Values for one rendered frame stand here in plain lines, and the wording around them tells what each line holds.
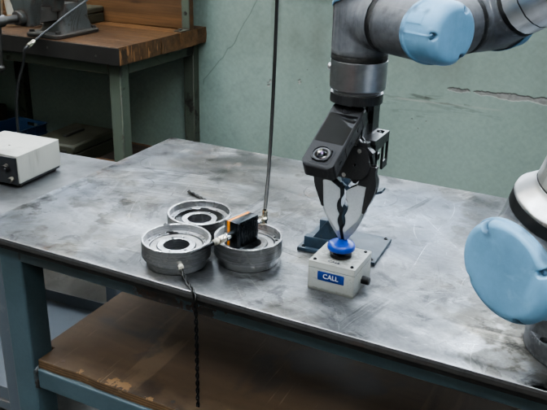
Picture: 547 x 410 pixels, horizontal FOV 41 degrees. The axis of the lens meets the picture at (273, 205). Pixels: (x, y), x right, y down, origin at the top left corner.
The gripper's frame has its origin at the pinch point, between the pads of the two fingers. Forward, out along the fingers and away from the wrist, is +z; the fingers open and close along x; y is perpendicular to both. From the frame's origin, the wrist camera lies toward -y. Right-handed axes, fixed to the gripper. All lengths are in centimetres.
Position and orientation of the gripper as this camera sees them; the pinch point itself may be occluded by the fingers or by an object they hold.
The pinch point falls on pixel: (342, 232)
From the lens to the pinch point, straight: 103.1
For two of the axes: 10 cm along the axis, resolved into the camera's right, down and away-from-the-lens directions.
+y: 4.5, -3.3, 8.3
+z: -0.2, 9.2, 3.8
